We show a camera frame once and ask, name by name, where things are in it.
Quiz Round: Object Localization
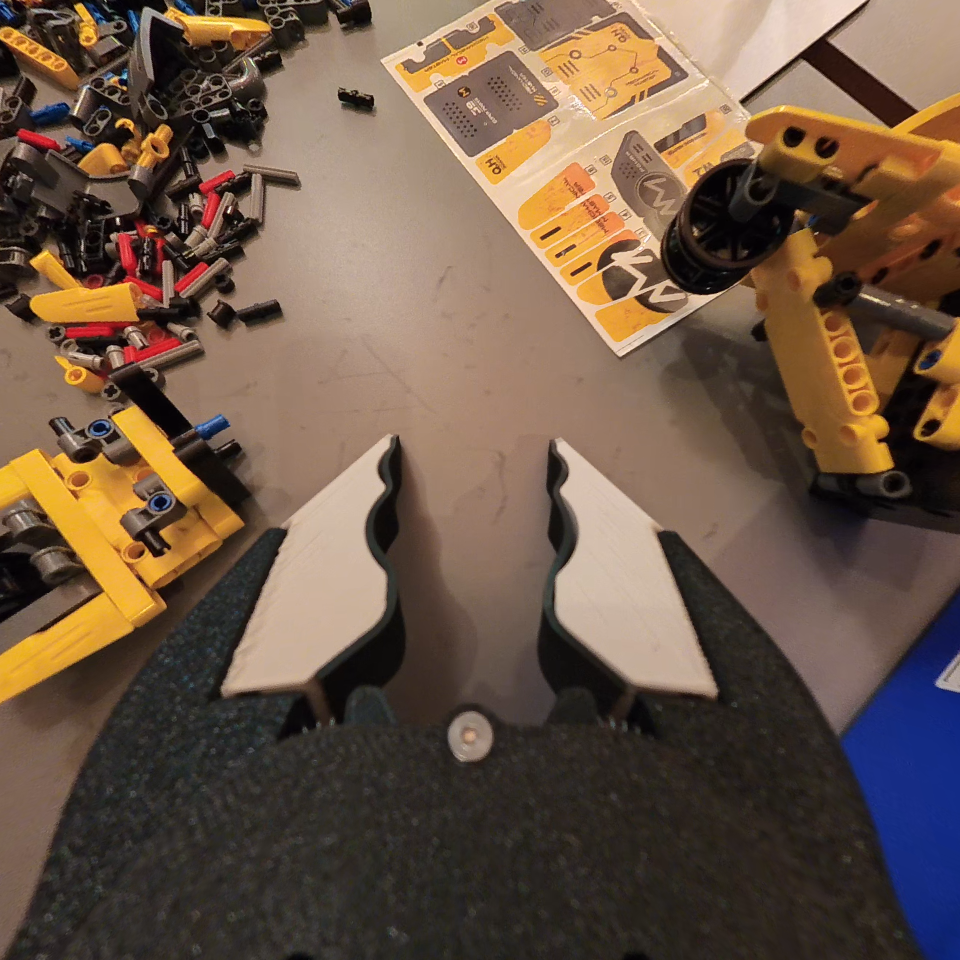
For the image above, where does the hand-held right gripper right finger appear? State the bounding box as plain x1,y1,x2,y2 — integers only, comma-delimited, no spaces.
536,437,720,702

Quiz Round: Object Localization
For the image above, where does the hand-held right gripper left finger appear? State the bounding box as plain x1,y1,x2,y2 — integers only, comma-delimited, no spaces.
219,433,406,702

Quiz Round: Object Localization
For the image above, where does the blue bin with white label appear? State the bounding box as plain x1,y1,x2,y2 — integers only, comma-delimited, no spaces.
840,592,960,960

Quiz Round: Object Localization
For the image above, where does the yellow grey sticker sheet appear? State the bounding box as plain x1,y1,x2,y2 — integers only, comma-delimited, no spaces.
381,0,755,357

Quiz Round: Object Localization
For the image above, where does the pile of small brick pieces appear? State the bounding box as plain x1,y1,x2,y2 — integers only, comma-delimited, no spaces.
0,0,372,395

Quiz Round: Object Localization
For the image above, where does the large yellow brick vehicle model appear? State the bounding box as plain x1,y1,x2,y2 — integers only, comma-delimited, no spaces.
660,93,960,526

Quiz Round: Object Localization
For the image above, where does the small yellow brick assembly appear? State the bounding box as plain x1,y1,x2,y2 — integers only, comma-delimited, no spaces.
0,405,252,706

